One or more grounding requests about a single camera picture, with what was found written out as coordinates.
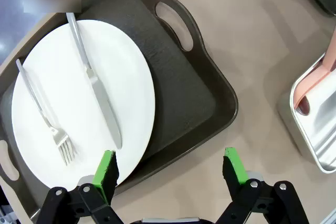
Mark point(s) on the silver fork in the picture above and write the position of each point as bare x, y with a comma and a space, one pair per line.
59, 134

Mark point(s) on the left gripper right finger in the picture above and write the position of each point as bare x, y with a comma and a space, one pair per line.
236, 171

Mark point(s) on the pink lint roller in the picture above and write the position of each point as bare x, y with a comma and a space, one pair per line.
312, 82

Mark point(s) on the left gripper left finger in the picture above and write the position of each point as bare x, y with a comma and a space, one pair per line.
105, 176

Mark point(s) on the silver table knife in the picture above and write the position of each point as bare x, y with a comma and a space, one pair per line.
105, 108

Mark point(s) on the dark grey serving tray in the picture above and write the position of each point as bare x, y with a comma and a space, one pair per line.
178, 90

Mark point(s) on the stainless steel rectangular container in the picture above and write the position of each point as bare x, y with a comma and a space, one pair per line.
320, 129

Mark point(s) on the white round plate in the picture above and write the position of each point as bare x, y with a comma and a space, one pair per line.
65, 90

